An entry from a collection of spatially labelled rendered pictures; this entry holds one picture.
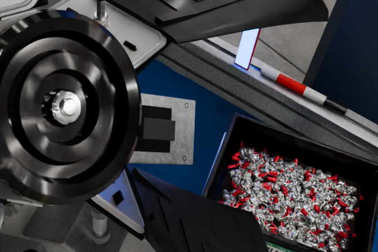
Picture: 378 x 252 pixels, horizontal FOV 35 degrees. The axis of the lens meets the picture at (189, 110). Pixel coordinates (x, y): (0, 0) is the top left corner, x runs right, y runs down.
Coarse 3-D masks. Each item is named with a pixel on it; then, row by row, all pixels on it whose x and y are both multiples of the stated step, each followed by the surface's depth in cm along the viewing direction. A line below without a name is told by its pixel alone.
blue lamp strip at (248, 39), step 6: (252, 30) 84; (246, 36) 86; (252, 36) 85; (240, 42) 87; (246, 42) 86; (252, 42) 86; (240, 48) 88; (246, 48) 87; (252, 48) 86; (240, 54) 88; (246, 54) 88; (240, 60) 89; (246, 60) 89; (246, 66) 89
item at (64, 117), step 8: (56, 96) 35; (64, 96) 36; (72, 96) 36; (56, 104) 35; (64, 104) 35; (72, 104) 36; (80, 104) 36; (56, 112) 35; (64, 112) 35; (72, 112) 36; (64, 120) 36; (72, 120) 36
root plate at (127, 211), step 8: (120, 176) 49; (112, 184) 46; (120, 184) 47; (128, 184) 49; (104, 192) 43; (112, 192) 44; (128, 192) 47; (96, 200) 41; (104, 200) 41; (112, 200) 43; (128, 200) 46; (104, 208) 42; (112, 208) 42; (120, 208) 43; (128, 208) 45; (136, 208) 46; (120, 216) 42; (128, 216) 44; (136, 216) 45; (128, 224) 43; (136, 224) 43; (144, 224) 45
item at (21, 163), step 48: (0, 48) 32; (48, 48) 36; (96, 48) 38; (0, 96) 33; (48, 96) 36; (96, 96) 37; (0, 144) 32; (48, 144) 35; (96, 144) 37; (0, 192) 35; (48, 192) 34; (96, 192) 37
